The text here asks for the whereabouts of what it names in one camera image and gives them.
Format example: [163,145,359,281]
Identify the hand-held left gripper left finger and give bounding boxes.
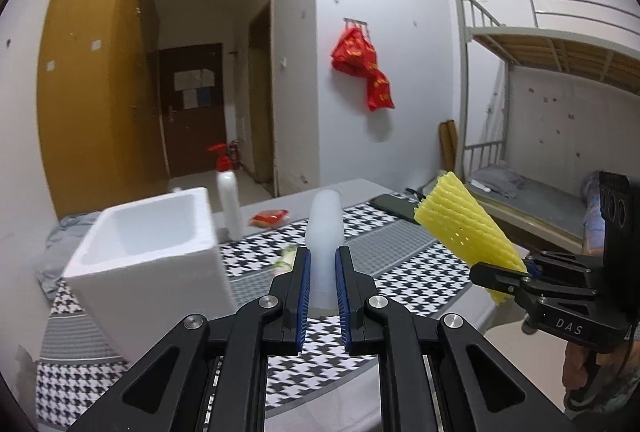
[70,248,308,432]

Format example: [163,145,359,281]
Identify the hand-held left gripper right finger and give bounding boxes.
[336,248,571,432]

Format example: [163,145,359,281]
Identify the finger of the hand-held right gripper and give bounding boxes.
[469,262,533,298]
[525,253,598,277]

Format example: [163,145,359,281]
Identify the green floral tissue packet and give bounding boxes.
[274,248,298,274]

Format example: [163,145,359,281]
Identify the yellow foam net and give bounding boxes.
[413,171,528,305]

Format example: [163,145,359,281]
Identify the white foam box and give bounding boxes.
[62,187,238,360]

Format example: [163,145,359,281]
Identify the person's right hand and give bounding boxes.
[561,343,588,390]

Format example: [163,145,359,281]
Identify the grey houndstooth tablecloth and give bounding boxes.
[35,179,531,432]

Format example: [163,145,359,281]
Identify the red snack packet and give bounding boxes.
[250,209,290,229]

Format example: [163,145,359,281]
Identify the dark grey garment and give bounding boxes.
[472,164,526,200]

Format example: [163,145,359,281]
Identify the black smartphone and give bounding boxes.
[370,193,426,224]

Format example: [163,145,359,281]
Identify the white pump bottle red nozzle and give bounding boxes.
[207,143,244,240]

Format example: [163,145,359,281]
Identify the leaning wooden planks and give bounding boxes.
[439,119,458,175]

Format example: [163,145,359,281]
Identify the dark brown entrance door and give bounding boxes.
[159,43,227,178]

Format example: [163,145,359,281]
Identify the light wooden side door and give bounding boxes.
[248,0,277,198]

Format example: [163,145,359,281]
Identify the red plastic bag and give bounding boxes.
[330,26,378,77]
[366,68,396,112]

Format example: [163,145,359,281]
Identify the metal bunk bed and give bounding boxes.
[452,0,640,258]

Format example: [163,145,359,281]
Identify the wide white door notice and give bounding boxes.
[174,69,201,90]

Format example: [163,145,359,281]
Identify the light grey-blue garment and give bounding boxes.
[37,212,108,298]

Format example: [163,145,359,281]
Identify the wooden wardrobe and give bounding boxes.
[36,0,168,220]

